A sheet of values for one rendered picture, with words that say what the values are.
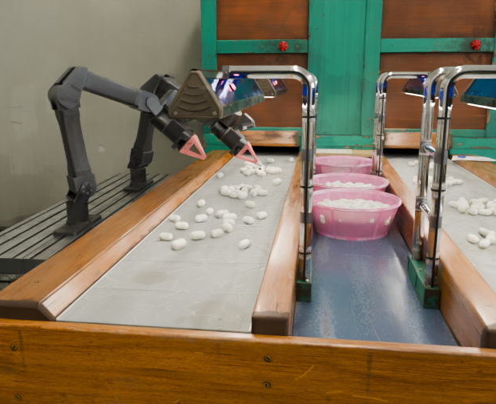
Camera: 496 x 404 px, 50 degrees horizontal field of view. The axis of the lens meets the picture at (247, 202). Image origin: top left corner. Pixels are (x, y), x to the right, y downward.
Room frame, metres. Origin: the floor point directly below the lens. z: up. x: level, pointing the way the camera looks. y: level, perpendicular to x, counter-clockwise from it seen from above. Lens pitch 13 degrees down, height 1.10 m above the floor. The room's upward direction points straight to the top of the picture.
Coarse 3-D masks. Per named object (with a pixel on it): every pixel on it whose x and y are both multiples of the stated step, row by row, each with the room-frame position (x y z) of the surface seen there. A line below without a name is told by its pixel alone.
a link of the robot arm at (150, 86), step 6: (156, 78) 2.02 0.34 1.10; (162, 78) 2.03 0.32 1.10; (168, 78) 2.05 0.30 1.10; (144, 84) 2.05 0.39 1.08; (150, 84) 2.04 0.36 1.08; (156, 84) 2.03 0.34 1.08; (162, 84) 2.03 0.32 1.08; (168, 84) 2.02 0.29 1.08; (174, 84) 2.02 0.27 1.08; (144, 90) 2.05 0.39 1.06; (150, 90) 2.04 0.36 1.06; (162, 90) 2.03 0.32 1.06; (168, 90) 2.02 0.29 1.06; (198, 120) 1.95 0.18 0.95
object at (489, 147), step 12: (204, 144) 2.57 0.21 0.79; (216, 144) 2.56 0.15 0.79; (300, 144) 2.51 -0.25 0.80; (324, 144) 2.49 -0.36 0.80; (336, 144) 2.49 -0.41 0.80; (348, 144) 2.48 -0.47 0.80; (360, 144) 2.47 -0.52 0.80; (372, 144) 2.47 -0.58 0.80; (456, 144) 2.42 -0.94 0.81; (468, 144) 2.41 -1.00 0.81; (480, 144) 2.40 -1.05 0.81; (492, 144) 2.40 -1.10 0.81; (396, 156) 2.50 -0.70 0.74; (408, 156) 2.50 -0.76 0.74; (432, 156) 2.50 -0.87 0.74; (492, 156) 2.40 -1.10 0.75
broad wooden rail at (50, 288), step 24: (192, 168) 2.00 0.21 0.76; (216, 168) 2.10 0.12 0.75; (168, 192) 1.57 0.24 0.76; (192, 192) 1.67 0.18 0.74; (120, 216) 1.28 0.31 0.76; (144, 216) 1.28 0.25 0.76; (96, 240) 1.08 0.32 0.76; (120, 240) 1.09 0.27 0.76; (48, 264) 0.94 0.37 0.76; (72, 264) 0.94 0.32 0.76; (96, 264) 0.96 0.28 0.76; (24, 288) 0.82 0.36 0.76; (48, 288) 0.82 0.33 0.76; (72, 288) 0.85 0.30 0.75; (0, 312) 0.77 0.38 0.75; (24, 312) 0.76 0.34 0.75; (48, 312) 0.76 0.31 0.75
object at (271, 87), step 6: (258, 84) 1.75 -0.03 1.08; (264, 84) 1.75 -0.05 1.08; (270, 84) 1.74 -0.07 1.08; (276, 84) 1.97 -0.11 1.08; (282, 84) 2.24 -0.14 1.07; (264, 90) 1.75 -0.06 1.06; (270, 90) 1.75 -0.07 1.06; (276, 90) 1.81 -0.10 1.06; (282, 90) 2.05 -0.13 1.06; (264, 96) 1.75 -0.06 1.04; (270, 96) 1.75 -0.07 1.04
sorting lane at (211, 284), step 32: (288, 160) 2.37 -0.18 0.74; (160, 224) 1.30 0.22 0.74; (192, 224) 1.30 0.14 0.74; (256, 224) 1.30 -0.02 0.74; (128, 256) 1.05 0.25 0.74; (160, 256) 1.05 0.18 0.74; (192, 256) 1.05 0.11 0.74; (224, 256) 1.05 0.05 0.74; (256, 256) 1.05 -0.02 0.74; (96, 288) 0.88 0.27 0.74; (128, 288) 0.88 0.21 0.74; (160, 288) 0.88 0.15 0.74; (192, 288) 0.88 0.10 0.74; (224, 288) 0.88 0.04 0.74; (256, 288) 0.88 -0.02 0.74; (64, 320) 0.75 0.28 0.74; (96, 320) 0.75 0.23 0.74; (128, 320) 0.75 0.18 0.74; (160, 320) 0.75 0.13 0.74; (192, 320) 0.75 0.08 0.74; (224, 320) 0.75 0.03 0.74
